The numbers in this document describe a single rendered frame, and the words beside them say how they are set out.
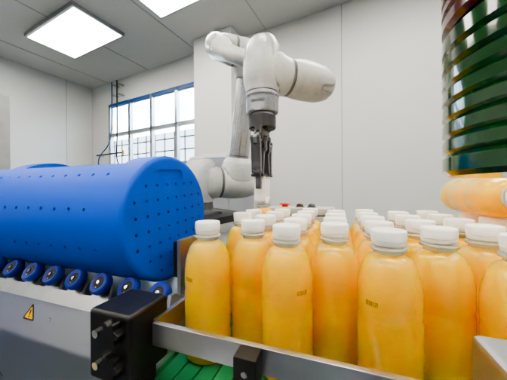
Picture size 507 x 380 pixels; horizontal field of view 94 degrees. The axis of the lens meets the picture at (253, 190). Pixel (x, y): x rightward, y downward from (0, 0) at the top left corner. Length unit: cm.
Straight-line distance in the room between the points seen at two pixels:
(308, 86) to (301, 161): 250
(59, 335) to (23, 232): 23
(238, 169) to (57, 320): 82
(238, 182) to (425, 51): 271
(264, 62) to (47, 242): 64
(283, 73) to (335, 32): 296
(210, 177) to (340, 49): 274
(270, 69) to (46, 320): 77
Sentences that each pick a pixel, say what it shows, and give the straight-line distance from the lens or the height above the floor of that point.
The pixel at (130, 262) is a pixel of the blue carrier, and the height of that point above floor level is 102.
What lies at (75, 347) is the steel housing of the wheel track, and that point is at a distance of 66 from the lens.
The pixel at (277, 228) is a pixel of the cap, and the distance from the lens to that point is 33.
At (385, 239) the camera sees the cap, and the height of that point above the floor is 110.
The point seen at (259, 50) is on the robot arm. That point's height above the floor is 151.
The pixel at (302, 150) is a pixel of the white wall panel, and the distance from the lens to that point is 321.
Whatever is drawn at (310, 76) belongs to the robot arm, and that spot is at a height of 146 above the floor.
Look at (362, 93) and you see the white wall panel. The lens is 325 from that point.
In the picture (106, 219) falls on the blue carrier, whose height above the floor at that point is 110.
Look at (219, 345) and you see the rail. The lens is 34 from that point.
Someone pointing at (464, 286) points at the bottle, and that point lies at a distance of 38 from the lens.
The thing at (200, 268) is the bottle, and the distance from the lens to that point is 37.
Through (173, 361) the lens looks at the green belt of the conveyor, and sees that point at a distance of 45.
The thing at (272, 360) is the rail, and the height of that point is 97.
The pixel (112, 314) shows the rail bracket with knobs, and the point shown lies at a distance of 38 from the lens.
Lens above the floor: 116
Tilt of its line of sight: level
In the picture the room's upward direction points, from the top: straight up
